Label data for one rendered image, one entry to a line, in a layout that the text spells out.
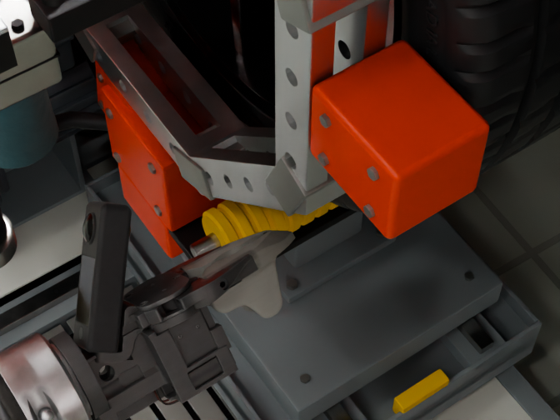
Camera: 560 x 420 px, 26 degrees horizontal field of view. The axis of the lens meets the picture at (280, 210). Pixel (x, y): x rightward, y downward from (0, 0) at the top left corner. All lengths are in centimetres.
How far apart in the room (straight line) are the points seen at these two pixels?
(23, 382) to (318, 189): 26
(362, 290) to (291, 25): 73
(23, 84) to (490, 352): 88
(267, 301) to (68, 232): 75
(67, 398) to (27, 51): 30
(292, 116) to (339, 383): 61
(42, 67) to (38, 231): 97
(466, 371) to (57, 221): 60
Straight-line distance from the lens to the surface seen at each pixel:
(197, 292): 93
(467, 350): 149
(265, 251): 96
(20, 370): 92
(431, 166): 74
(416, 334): 142
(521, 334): 151
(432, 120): 75
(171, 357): 94
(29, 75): 74
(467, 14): 75
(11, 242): 86
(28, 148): 123
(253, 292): 97
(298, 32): 75
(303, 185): 85
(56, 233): 169
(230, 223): 112
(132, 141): 117
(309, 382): 139
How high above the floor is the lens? 146
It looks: 55 degrees down
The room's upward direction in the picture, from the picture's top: straight up
